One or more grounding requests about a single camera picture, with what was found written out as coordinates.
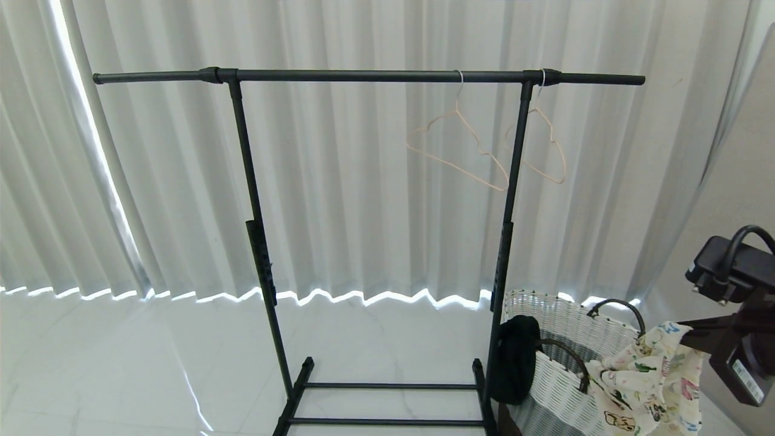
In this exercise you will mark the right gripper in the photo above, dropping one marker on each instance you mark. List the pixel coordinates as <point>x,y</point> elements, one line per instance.
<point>748,345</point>

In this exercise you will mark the cream printed garment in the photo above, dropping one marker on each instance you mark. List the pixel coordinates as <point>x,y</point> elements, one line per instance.
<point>648,381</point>

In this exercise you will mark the black garment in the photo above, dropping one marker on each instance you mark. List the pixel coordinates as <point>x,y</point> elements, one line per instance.
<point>514,363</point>

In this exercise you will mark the pink clothes hanger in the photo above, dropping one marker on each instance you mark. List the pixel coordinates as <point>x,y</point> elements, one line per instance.
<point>542,172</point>
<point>455,168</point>

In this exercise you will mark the white laundry basket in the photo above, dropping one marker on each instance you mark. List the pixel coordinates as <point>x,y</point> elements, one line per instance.
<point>557,387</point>

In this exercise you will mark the black clothes rack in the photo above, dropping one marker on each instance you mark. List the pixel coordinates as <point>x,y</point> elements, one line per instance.
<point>363,75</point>

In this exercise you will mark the white curtain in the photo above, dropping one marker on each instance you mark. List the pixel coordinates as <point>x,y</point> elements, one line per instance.
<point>363,181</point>

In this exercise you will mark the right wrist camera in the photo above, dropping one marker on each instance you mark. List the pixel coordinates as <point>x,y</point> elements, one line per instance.
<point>745,266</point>

